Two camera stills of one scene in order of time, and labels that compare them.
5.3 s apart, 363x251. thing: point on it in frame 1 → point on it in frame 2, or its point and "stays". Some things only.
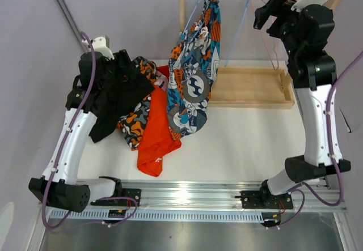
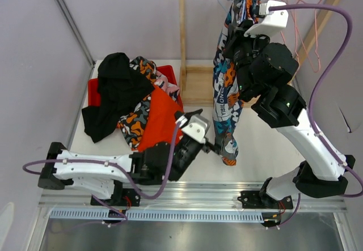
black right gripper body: (286, 20) → (244, 50)
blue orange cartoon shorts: (191, 62) → (227, 98)
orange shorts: (157, 140) stays
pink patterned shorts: (161, 81) stays
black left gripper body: (117, 74) → (187, 152)
